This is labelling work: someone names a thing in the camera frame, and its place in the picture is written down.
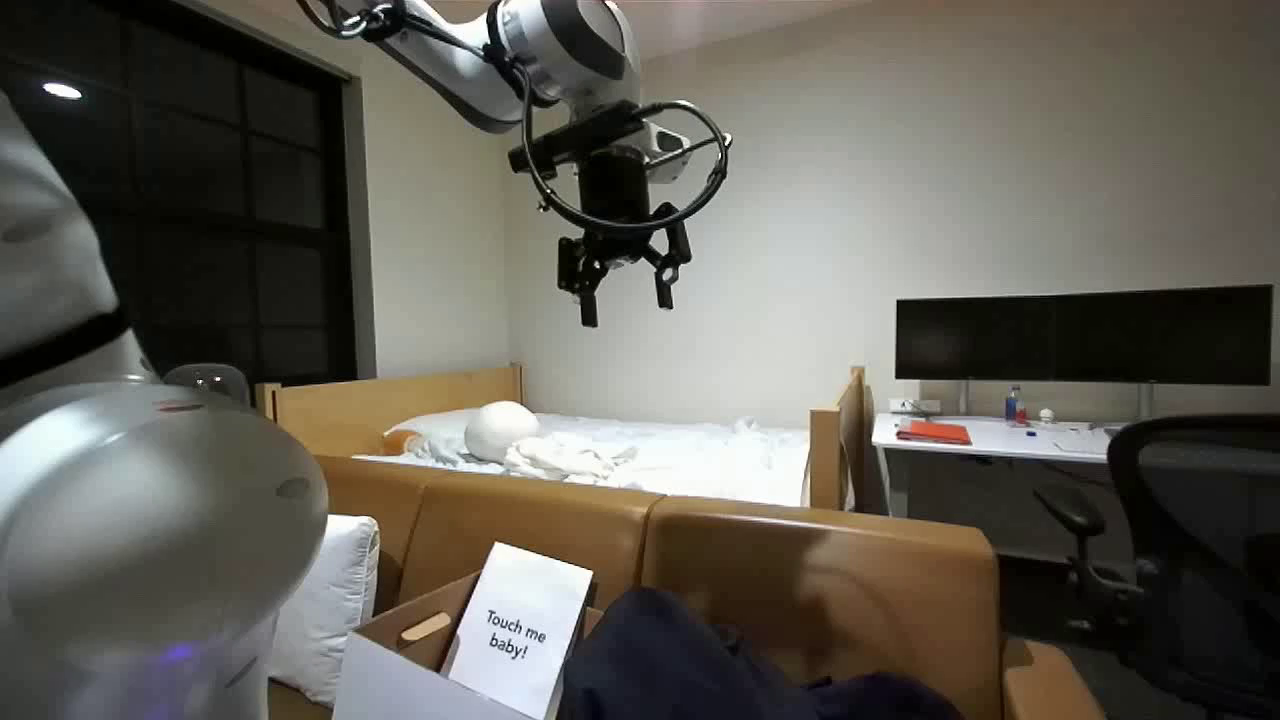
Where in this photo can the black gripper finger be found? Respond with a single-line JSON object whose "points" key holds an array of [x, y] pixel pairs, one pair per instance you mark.
{"points": [[585, 285], [665, 272]]}

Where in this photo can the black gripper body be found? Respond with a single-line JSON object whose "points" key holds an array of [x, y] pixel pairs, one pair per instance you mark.
{"points": [[619, 185]]}

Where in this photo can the dark blue jacket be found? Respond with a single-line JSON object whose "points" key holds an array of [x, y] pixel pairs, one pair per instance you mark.
{"points": [[654, 667]]}

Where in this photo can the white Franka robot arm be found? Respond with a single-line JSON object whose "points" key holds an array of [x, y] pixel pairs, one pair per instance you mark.
{"points": [[134, 534]]}

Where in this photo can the white cardboard box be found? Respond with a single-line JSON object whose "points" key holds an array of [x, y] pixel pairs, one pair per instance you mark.
{"points": [[387, 685]]}

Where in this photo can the round white pillow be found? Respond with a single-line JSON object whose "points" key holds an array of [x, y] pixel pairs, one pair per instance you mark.
{"points": [[502, 430]]}

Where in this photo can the bed with white sheets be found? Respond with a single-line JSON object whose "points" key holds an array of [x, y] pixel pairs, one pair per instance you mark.
{"points": [[694, 460]]}

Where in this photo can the red book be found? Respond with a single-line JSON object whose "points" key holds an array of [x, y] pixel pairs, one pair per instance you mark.
{"points": [[933, 433]]}

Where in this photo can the white paper sign with writing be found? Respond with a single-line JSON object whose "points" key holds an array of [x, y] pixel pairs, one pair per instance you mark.
{"points": [[515, 624]]}

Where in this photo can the brown leather sofa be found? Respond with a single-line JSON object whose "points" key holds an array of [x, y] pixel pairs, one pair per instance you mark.
{"points": [[824, 584]]}

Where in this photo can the small blue bottle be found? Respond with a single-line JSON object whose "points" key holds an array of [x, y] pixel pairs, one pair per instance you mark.
{"points": [[1015, 407]]}

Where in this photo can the white desk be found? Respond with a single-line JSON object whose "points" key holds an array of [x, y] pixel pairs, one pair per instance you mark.
{"points": [[1015, 441]]}

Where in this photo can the dark framed window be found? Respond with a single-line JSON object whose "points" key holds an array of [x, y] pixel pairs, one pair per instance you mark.
{"points": [[203, 202]]}

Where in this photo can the white cushion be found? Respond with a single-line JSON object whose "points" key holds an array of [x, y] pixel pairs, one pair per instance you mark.
{"points": [[324, 601]]}

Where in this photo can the wide black monitor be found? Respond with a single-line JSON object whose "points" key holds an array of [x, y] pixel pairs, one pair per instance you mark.
{"points": [[1082, 335]]}

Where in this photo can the black mesh office chair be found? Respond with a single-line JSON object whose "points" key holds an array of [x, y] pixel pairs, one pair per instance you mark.
{"points": [[1201, 534]]}

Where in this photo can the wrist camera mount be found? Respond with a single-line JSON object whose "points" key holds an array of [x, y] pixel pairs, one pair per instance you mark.
{"points": [[675, 147]]}

